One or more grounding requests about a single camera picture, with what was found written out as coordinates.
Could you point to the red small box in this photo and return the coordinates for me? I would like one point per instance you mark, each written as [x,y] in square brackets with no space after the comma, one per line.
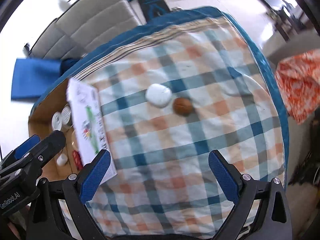
[77,160]

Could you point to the grey quilted cushion right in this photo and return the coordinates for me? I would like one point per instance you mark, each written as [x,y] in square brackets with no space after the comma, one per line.
[91,23]

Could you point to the blue foam mat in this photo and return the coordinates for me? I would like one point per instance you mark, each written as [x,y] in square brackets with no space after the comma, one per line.
[32,77]

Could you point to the silver round tin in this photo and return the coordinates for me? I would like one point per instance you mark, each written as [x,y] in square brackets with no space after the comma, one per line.
[66,114]

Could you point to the small white cylinder bottle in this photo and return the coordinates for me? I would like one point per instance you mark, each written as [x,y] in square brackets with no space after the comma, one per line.
[61,160]

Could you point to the plaid blue-edged tablecloth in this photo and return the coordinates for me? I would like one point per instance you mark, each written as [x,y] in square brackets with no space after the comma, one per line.
[164,184]

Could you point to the grey quilted cushion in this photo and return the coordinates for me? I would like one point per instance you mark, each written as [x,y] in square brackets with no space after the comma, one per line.
[91,23]
[53,43]

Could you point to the white egg-shaped case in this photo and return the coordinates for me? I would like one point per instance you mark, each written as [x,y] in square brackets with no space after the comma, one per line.
[158,95]

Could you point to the brown walnut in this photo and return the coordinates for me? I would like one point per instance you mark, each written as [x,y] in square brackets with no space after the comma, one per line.
[182,106]

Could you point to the orange patterned cloth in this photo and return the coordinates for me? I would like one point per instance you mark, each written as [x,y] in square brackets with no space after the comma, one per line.
[297,78]

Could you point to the cardboard box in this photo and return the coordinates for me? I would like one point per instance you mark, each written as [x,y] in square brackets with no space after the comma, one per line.
[86,135]

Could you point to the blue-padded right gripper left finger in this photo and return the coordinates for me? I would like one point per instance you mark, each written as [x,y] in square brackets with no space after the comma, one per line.
[46,220]

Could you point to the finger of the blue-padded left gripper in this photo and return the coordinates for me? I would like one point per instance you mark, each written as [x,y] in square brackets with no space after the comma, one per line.
[41,154]
[20,151]

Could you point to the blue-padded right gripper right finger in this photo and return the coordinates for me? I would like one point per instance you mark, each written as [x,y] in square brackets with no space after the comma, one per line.
[272,220]

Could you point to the grey quilted cushion left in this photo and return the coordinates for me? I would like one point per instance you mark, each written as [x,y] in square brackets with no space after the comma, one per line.
[53,43]

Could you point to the white purifying cream jar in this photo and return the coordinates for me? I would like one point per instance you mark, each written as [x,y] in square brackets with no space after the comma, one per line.
[57,121]

